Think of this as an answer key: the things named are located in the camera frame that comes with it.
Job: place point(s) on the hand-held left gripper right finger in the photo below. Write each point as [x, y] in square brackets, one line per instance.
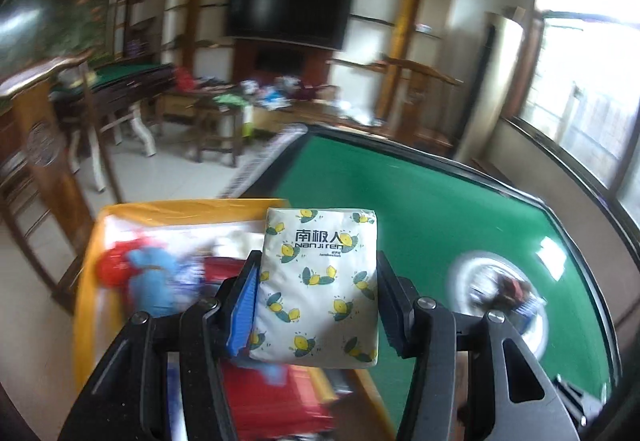
[390, 306]

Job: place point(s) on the white standing air conditioner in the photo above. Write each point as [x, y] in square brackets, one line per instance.
[500, 71]

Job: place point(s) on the carved wooden chair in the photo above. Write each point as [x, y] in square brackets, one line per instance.
[45, 146]

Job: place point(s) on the red pack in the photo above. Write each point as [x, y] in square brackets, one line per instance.
[275, 401]

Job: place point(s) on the green-topped side table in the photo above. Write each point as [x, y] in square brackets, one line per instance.
[135, 71]

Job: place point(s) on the yellow pillar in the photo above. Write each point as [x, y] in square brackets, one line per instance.
[402, 21]

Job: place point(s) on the dark small item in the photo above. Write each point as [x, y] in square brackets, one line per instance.
[510, 290]

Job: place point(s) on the green white bottle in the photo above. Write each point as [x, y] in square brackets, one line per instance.
[247, 118]

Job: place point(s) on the large window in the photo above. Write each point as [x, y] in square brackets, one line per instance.
[585, 86]

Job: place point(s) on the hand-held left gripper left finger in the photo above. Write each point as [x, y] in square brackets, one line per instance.
[242, 316]

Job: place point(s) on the wooden armchair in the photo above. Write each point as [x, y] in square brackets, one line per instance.
[415, 71]

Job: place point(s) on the lemon print tissue pack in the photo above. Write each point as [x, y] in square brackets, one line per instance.
[320, 281]

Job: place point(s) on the red round toy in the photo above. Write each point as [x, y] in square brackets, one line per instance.
[112, 268]

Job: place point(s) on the red bag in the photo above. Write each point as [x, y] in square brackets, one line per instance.
[184, 80]

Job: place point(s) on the blue plush toy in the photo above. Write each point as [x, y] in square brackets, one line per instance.
[152, 276]

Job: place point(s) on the yellow-rimmed white box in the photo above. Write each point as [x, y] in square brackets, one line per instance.
[150, 211]

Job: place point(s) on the black television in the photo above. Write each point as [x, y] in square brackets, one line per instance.
[290, 11]

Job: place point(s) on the wooden coffee table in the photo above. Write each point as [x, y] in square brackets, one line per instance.
[215, 113]

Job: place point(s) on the dark red item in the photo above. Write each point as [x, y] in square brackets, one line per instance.
[222, 268]

